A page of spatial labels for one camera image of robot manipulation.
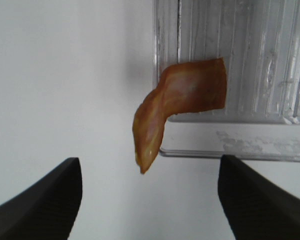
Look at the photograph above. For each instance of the clear plastic left tray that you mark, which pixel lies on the clear plastic left tray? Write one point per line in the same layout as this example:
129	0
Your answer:
259	41

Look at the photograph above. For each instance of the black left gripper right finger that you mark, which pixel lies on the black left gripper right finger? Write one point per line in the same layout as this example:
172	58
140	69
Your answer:
256	208

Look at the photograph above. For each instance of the brown bacon strip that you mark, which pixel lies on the brown bacon strip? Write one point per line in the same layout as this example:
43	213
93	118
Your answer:
189	87

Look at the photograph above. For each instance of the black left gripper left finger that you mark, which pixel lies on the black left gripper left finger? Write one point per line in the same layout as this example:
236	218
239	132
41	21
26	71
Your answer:
47	210

